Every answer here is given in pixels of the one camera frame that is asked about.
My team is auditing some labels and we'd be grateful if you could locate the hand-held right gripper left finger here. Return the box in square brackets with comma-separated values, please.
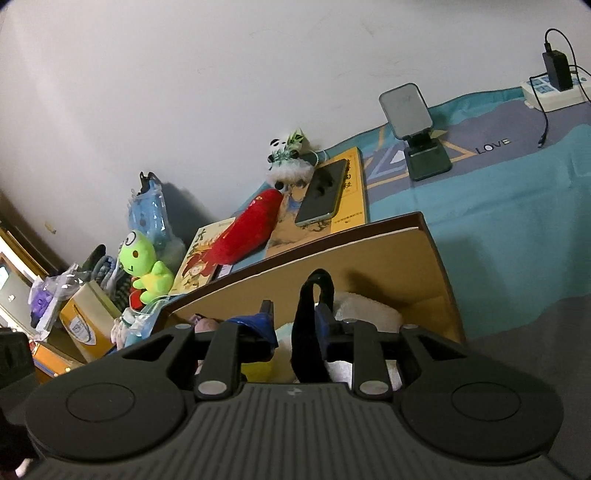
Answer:
[121, 299, 280, 401]

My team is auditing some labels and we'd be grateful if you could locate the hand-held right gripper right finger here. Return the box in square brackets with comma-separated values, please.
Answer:
[315, 300, 468, 398]

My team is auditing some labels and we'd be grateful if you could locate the black strap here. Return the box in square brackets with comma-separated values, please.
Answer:
[289, 268, 336, 385]

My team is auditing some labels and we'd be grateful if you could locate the yellow cloth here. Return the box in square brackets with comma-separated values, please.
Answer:
[239, 362, 276, 385]

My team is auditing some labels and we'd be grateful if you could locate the white fluffy cloth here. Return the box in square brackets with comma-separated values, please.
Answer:
[276, 291, 403, 385]

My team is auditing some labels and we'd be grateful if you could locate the brown cardboard box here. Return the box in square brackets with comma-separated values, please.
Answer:
[159, 211, 467, 385]

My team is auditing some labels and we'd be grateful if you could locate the orange box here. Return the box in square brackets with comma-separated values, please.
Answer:
[31, 340, 86, 376]

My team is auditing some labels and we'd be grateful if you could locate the clear bag with purple item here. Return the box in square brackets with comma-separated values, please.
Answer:
[28, 264, 86, 334]

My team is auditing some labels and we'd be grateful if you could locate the yellow cardboard box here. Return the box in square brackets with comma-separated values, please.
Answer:
[59, 281, 123, 361]

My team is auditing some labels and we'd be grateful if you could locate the yellow comic book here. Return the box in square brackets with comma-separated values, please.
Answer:
[169, 220, 236, 296]

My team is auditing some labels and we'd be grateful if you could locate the red chili plush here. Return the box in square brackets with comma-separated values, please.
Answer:
[207, 188, 284, 267]

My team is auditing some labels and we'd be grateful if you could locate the white teal mask bundle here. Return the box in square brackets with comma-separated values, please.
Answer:
[112, 308, 139, 348]

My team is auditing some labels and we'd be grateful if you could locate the striped knit cloth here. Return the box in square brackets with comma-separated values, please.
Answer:
[82, 244, 132, 303]

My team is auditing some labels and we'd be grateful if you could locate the green frog plush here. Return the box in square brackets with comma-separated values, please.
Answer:
[119, 230, 175, 305]

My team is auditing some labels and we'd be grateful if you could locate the dark smartphone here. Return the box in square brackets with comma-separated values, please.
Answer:
[294, 158, 350, 228]

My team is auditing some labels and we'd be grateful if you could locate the yellow picture book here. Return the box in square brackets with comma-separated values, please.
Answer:
[265, 146, 369, 258]

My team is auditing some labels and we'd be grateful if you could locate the blue plastic package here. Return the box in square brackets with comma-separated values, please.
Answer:
[128, 171, 185, 268]

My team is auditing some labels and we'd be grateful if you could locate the panda plush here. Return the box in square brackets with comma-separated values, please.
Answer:
[265, 130, 320, 190]

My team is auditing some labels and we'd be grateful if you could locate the blue printed blanket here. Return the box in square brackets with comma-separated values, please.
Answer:
[221, 85, 591, 416]

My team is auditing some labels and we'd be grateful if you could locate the green phone stand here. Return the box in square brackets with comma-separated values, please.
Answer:
[378, 82, 452, 182]

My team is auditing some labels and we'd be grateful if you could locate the white power strip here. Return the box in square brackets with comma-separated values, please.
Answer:
[520, 72, 591, 112]

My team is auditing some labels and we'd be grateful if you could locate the black charger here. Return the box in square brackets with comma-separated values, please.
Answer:
[541, 42, 574, 92]

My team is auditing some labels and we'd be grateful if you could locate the wooden furniture frame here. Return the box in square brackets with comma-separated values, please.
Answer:
[0, 191, 51, 330]

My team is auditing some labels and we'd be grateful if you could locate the black charger cable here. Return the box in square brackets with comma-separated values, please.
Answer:
[530, 28, 591, 150]

